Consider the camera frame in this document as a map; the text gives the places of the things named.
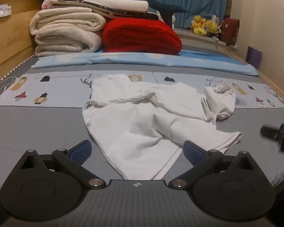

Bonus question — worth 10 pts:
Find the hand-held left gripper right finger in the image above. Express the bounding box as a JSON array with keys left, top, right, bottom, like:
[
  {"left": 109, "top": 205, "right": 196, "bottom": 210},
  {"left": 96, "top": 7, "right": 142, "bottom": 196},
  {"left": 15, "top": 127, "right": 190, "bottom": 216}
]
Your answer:
[{"left": 168, "top": 141, "right": 264, "bottom": 190}]

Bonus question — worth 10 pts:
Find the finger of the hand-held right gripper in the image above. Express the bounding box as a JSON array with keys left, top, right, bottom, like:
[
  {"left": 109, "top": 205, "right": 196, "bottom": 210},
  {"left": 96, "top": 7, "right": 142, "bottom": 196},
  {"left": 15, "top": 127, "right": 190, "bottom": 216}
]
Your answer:
[{"left": 260, "top": 122, "right": 284, "bottom": 157}]

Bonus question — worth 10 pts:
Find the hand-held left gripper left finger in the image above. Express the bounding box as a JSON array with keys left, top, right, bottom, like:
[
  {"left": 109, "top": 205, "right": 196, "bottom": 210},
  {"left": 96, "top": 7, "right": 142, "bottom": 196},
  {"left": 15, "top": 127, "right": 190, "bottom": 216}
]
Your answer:
[{"left": 13, "top": 140, "right": 107, "bottom": 190}]

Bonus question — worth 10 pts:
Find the white small garment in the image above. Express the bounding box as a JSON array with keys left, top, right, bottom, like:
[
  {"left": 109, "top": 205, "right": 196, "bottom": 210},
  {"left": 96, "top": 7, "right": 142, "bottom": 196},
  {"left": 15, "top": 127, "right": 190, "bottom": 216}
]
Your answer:
[{"left": 82, "top": 74, "right": 244, "bottom": 180}]

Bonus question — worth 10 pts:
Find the deer print bed sheet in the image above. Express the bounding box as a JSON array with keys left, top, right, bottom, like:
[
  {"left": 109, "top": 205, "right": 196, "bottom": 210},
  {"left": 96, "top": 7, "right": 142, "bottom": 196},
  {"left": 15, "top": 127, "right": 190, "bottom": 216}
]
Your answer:
[{"left": 0, "top": 70, "right": 284, "bottom": 110}]

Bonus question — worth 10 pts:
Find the light blue sheet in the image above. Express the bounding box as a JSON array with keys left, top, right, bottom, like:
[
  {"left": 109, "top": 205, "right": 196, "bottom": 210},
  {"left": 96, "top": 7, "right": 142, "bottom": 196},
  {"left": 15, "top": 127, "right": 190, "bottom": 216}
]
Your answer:
[{"left": 31, "top": 50, "right": 259, "bottom": 76}]

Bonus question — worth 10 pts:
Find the yellow plush toy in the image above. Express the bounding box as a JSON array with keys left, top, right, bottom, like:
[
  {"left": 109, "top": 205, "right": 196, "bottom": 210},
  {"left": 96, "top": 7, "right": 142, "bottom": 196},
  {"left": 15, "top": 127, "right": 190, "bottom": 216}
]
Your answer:
[
  {"left": 193, "top": 27, "right": 207, "bottom": 37},
  {"left": 191, "top": 15, "right": 207, "bottom": 29},
  {"left": 205, "top": 20, "right": 219, "bottom": 34}
]

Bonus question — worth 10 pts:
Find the cream folded quilt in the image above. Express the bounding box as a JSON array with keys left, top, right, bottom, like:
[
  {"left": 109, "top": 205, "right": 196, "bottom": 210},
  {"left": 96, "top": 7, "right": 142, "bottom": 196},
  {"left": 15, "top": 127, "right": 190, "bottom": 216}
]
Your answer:
[{"left": 29, "top": 7, "right": 106, "bottom": 58}]

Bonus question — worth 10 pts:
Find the red folded blanket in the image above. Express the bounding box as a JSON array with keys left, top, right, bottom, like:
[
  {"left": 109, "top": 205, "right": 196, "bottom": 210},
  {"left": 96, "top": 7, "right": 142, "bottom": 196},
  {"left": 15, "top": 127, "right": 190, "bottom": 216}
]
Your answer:
[{"left": 102, "top": 18, "right": 183, "bottom": 55}]

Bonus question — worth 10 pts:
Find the wooden headboard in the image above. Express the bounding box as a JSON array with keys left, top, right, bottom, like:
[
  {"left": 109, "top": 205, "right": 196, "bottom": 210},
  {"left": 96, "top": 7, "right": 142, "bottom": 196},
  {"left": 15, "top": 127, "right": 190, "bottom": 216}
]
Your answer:
[{"left": 0, "top": 0, "right": 51, "bottom": 87}]

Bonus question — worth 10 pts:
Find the dark dotted folded cloth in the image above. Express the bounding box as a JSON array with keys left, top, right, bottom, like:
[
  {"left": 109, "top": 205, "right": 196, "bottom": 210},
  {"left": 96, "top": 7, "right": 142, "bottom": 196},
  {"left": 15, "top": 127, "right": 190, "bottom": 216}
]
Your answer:
[{"left": 51, "top": 1, "right": 160, "bottom": 21}]

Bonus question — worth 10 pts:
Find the white folded cloth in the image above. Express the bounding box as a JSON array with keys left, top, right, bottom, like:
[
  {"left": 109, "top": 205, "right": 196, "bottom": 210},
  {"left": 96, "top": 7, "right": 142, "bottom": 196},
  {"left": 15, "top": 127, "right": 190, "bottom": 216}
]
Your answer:
[{"left": 84, "top": 0, "right": 149, "bottom": 12}]

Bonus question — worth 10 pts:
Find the tissue pack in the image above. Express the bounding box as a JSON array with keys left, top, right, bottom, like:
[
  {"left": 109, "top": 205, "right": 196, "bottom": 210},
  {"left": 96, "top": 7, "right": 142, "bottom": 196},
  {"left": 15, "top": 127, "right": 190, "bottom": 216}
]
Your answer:
[{"left": 0, "top": 4, "right": 12, "bottom": 20}]

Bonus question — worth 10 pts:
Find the white cable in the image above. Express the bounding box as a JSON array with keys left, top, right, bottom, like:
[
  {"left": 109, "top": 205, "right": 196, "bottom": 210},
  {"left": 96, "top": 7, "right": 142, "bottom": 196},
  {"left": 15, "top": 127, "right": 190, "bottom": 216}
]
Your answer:
[{"left": 0, "top": 76, "right": 19, "bottom": 100}]

